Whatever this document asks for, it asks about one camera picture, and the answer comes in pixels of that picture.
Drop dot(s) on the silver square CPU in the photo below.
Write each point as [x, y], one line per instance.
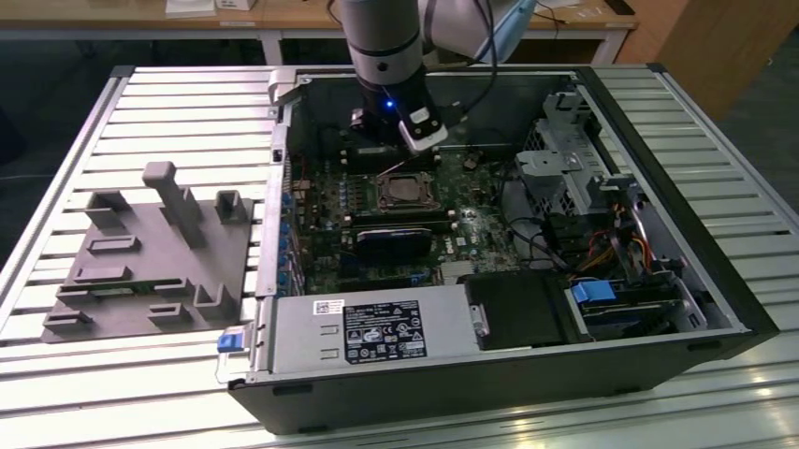
[404, 189]

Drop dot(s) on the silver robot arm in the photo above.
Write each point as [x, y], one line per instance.
[380, 47]

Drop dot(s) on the black expansion slot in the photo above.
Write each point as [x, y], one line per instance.
[374, 282]

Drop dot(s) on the black graphics card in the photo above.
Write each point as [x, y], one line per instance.
[393, 245]

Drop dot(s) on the metal drive cage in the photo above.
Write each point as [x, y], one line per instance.
[561, 163]

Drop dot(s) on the green motherboard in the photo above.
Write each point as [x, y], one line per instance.
[487, 243]

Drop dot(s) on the small white box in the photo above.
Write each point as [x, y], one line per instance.
[233, 4]

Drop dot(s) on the small silver heatsink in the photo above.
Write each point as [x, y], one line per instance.
[456, 270]

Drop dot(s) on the wooden desk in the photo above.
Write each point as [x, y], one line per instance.
[124, 21]

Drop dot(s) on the black drive shroud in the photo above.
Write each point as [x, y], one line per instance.
[517, 308]

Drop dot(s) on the grey parts rack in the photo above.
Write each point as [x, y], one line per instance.
[156, 262]

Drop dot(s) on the grey power supply unit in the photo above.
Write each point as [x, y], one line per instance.
[298, 337]

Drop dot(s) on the hard disk in blue carrier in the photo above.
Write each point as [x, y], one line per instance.
[589, 292]

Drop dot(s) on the blue case latch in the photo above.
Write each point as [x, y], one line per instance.
[229, 341]

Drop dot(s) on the wooden cabinet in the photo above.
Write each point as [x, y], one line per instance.
[717, 56]

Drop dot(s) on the black open PC case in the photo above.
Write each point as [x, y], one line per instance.
[436, 402]

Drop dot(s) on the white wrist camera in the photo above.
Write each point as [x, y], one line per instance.
[424, 133]

